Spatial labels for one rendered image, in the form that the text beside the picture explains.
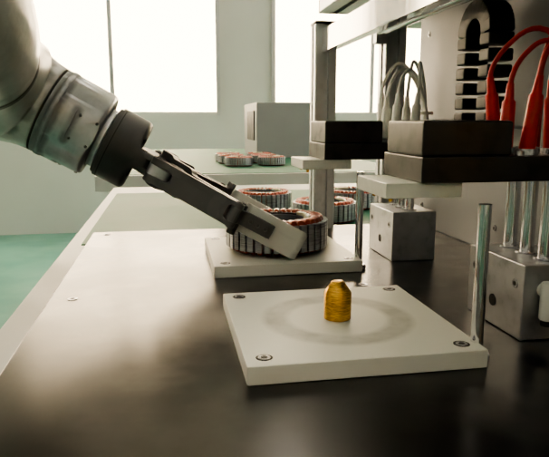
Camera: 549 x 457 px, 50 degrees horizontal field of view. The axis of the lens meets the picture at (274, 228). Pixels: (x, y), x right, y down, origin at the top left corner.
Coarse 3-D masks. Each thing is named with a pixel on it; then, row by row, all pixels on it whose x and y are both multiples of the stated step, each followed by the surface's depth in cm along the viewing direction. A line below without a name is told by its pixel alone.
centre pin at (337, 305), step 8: (336, 280) 42; (328, 288) 42; (336, 288) 41; (344, 288) 41; (328, 296) 41; (336, 296) 41; (344, 296) 41; (328, 304) 42; (336, 304) 41; (344, 304) 41; (328, 312) 42; (336, 312) 41; (344, 312) 41; (328, 320) 42; (336, 320) 41; (344, 320) 42
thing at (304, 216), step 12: (276, 216) 68; (288, 216) 68; (300, 216) 67; (312, 216) 64; (300, 228) 61; (312, 228) 61; (324, 228) 63; (228, 240) 63; (240, 240) 61; (252, 240) 61; (312, 240) 61; (324, 240) 63; (240, 252) 63; (252, 252) 61; (264, 252) 60; (276, 252) 60; (300, 252) 61; (312, 252) 62
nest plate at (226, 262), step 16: (208, 240) 70; (224, 240) 70; (208, 256) 65; (224, 256) 62; (240, 256) 62; (256, 256) 62; (272, 256) 62; (304, 256) 62; (320, 256) 62; (336, 256) 62; (352, 256) 62; (224, 272) 58; (240, 272) 58; (256, 272) 58; (272, 272) 58; (288, 272) 59; (304, 272) 59; (320, 272) 59; (336, 272) 60
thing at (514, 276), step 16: (496, 256) 44; (512, 256) 43; (528, 256) 43; (496, 272) 44; (512, 272) 42; (528, 272) 40; (544, 272) 40; (496, 288) 44; (512, 288) 42; (528, 288) 40; (496, 304) 44; (512, 304) 42; (528, 304) 41; (496, 320) 44; (512, 320) 42; (528, 320) 41; (528, 336) 41; (544, 336) 41
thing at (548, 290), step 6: (546, 282) 40; (540, 288) 40; (546, 288) 40; (540, 294) 40; (546, 294) 40; (540, 300) 40; (546, 300) 40; (540, 306) 40; (546, 306) 40; (540, 312) 40; (546, 312) 40; (540, 318) 40; (546, 318) 40; (540, 324) 40; (546, 324) 40
